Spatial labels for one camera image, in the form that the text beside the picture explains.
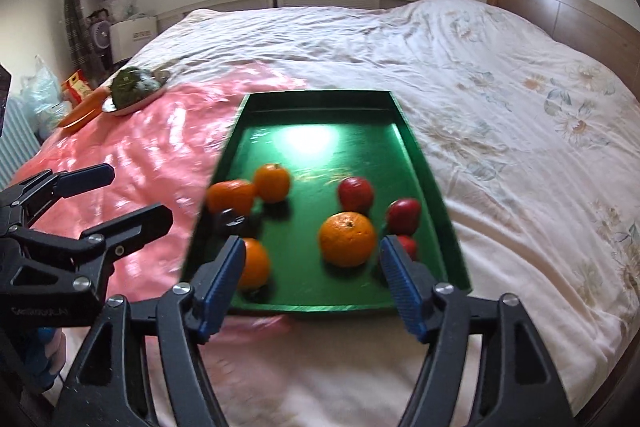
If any red apple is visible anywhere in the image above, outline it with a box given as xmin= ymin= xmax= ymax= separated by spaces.
xmin=337 ymin=177 xmax=375 ymax=214
xmin=386 ymin=198 xmax=422 ymax=235
xmin=396 ymin=234 xmax=419 ymax=260

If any white panelled ledge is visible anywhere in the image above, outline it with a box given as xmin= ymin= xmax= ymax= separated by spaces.
xmin=156 ymin=0 xmax=428 ymax=20

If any wooden headboard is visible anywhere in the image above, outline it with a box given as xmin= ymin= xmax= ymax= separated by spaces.
xmin=486 ymin=0 xmax=640 ymax=108

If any white plate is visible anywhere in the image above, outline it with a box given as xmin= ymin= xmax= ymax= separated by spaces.
xmin=101 ymin=69 xmax=172 ymax=116

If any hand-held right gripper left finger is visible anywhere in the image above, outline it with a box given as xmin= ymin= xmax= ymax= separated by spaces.
xmin=62 ymin=235 xmax=247 ymax=427

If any red yellow packet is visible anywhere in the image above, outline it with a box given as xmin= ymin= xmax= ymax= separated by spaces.
xmin=61 ymin=71 xmax=98 ymax=105

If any grey plaid scarf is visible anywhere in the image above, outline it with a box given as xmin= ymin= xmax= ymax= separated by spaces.
xmin=64 ymin=0 xmax=103 ymax=80

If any purple fan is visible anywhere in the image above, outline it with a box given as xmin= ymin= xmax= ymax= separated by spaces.
xmin=89 ymin=21 xmax=113 ymax=50

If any blue white object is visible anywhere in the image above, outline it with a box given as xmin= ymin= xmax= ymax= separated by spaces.
xmin=30 ymin=327 xmax=66 ymax=390

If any orange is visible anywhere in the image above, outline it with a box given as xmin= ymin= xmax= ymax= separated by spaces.
xmin=240 ymin=238 xmax=272 ymax=292
xmin=206 ymin=179 xmax=257 ymax=217
xmin=253 ymin=163 xmax=292 ymax=204
xmin=319 ymin=211 xmax=377 ymax=269

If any green tray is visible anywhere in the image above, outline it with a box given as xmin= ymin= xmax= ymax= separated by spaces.
xmin=179 ymin=89 xmax=473 ymax=319

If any black screen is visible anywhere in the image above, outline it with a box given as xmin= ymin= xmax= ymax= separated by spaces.
xmin=0 ymin=64 xmax=12 ymax=138

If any clear plastic bag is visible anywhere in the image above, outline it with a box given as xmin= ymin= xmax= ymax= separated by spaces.
xmin=20 ymin=56 xmax=68 ymax=138

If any dark purple plum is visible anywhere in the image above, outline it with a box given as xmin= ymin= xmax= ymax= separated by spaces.
xmin=215 ymin=208 xmax=248 ymax=233

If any light blue suitcase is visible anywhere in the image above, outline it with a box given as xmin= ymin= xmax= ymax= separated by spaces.
xmin=0 ymin=97 xmax=41 ymax=188

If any green leafy vegetable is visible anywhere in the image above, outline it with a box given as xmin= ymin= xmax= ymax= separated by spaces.
xmin=110 ymin=66 xmax=160 ymax=106

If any white cardboard box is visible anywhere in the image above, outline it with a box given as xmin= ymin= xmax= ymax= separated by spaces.
xmin=110 ymin=16 xmax=158 ymax=62

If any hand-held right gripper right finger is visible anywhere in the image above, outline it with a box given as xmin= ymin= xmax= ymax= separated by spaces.
xmin=378 ymin=235 xmax=573 ymax=427

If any carrot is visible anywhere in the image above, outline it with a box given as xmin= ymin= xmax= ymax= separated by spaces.
xmin=56 ymin=88 xmax=110 ymax=130

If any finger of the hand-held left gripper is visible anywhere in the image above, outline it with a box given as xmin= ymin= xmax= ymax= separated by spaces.
xmin=0 ymin=163 xmax=116 ymax=228
xmin=7 ymin=203 xmax=174 ymax=295

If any pink plastic sheet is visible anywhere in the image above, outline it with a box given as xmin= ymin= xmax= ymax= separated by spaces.
xmin=10 ymin=62 xmax=311 ymax=338

